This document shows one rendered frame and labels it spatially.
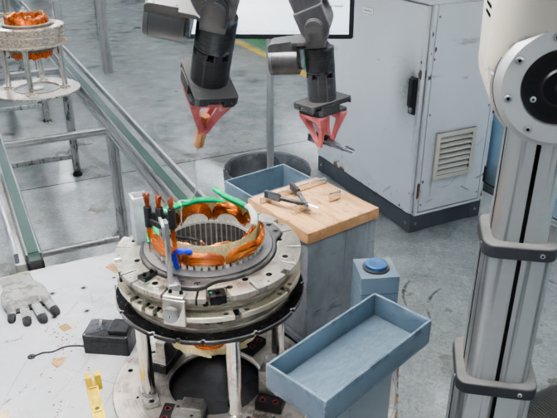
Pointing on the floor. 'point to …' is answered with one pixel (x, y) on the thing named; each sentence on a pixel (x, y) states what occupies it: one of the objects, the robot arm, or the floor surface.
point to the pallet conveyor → (11, 211)
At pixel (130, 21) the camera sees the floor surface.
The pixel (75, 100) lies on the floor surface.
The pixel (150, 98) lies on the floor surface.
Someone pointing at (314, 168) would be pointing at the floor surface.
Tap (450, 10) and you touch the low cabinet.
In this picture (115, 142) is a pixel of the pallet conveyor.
